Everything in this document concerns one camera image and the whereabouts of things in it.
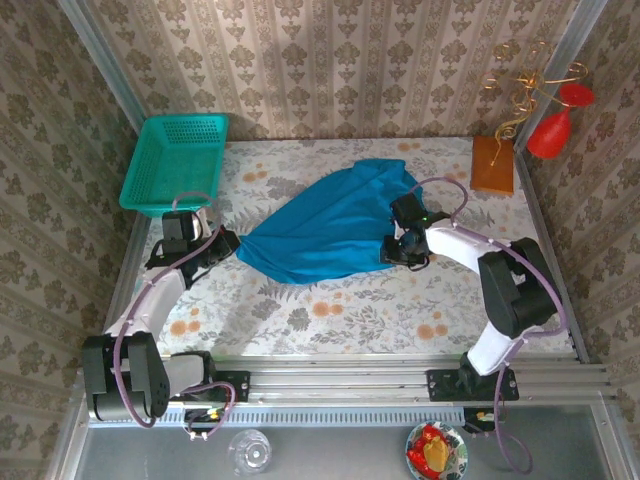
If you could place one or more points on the teal plastic basket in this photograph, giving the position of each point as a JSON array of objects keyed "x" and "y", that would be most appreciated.
[{"x": 175, "y": 160}]

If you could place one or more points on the aluminium corner post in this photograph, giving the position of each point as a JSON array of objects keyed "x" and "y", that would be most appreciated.
[
  {"x": 100, "y": 55},
  {"x": 575, "y": 40}
]

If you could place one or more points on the yellow toy food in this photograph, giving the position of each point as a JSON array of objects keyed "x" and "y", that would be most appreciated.
[{"x": 435, "y": 452}]

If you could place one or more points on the aluminium frame rail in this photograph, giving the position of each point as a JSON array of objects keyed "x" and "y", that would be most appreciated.
[{"x": 340, "y": 380}]

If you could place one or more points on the aluminium table side rail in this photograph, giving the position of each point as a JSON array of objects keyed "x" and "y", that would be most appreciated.
[
  {"x": 539, "y": 205},
  {"x": 131, "y": 242}
]

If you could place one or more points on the blue t-shirt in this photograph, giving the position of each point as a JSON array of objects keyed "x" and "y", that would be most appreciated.
[{"x": 325, "y": 225}]

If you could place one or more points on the clear drinking glass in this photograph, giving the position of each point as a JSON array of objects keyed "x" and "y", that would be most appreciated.
[{"x": 250, "y": 452}]

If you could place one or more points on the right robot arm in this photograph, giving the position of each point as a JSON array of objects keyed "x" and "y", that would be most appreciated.
[{"x": 460, "y": 245}]

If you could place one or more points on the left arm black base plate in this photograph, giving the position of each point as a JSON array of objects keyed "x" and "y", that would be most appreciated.
[{"x": 240, "y": 385}]

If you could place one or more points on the patterned bowl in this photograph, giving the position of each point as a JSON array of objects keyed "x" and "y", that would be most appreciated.
[{"x": 460, "y": 450}]

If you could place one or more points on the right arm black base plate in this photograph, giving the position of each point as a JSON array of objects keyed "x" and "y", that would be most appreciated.
[{"x": 437, "y": 385}]

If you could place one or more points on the brown wooden block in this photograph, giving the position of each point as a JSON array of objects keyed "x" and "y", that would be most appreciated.
[{"x": 492, "y": 172}]

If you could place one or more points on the floral table mat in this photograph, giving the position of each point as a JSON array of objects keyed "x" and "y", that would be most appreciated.
[{"x": 350, "y": 330}]

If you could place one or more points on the red plastic wine glass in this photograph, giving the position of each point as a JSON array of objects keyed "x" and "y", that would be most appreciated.
[{"x": 547, "y": 135}]

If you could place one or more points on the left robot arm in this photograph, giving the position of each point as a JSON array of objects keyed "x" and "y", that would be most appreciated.
[{"x": 160, "y": 295}]

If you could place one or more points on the red toy food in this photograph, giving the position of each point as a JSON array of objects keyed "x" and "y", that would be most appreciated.
[{"x": 430, "y": 434}]

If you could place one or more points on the black connector box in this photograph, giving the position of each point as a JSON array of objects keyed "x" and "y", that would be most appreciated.
[
  {"x": 472, "y": 425},
  {"x": 197, "y": 417}
]

